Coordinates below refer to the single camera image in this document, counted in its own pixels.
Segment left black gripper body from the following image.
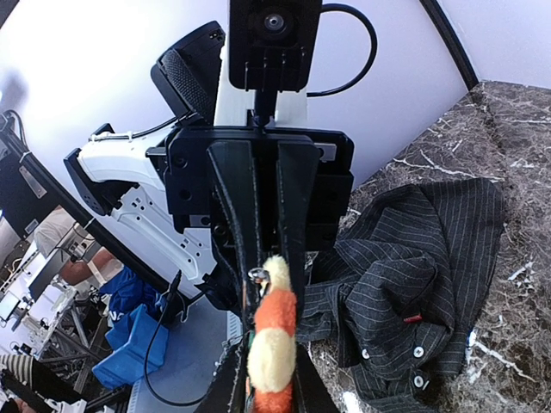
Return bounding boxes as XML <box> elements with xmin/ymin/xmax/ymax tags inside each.
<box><xmin>146</xmin><ymin>126</ymin><xmax>354</xmax><ymax>251</ymax></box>

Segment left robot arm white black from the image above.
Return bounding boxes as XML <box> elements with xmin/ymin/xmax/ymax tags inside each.
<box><xmin>65</xmin><ymin>11</ymin><xmax>354</xmax><ymax>325</ymax></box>

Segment background person white shirt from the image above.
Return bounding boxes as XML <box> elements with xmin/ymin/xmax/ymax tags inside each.
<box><xmin>32</xmin><ymin>206</ymin><xmax>126</xmax><ymax>289</ymax></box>

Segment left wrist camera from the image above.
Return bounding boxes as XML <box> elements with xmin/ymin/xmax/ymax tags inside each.
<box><xmin>227</xmin><ymin>0</ymin><xmax>322</xmax><ymax>92</ymax></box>

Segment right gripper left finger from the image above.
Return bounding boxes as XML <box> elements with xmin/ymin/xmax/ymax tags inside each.
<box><xmin>205</xmin><ymin>342</ymin><xmax>249</xmax><ymax>413</ymax></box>

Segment black pinstriped shirt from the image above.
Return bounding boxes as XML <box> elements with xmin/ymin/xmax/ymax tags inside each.
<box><xmin>297</xmin><ymin>178</ymin><xmax>505</xmax><ymax>412</ymax></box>

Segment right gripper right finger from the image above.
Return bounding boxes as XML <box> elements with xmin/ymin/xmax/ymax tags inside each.
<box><xmin>293</xmin><ymin>344</ymin><xmax>339</xmax><ymax>413</ymax></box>

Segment flower brooch green orange yellow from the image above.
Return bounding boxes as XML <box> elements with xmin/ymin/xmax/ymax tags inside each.
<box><xmin>247</xmin><ymin>256</ymin><xmax>297</xmax><ymax>412</ymax></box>

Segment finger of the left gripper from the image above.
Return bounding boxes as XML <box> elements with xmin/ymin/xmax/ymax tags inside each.
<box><xmin>207</xmin><ymin>140</ymin><xmax>261</xmax><ymax>327</ymax></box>
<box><xmin>276</xmin><ymin>141</ymin><xmax>319</xmax><ymax>310</ymax></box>

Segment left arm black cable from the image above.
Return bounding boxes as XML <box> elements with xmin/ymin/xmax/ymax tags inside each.
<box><xmin>305</xmin><ymin>3</ymin><xmax>379</xmax><ymax>99</ymax></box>

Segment left black frame post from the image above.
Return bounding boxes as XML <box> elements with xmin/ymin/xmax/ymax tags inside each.
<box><xmin>419</xmin><ymin>0</ymin><xmax>480</xmax><ymax>90</ymax></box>

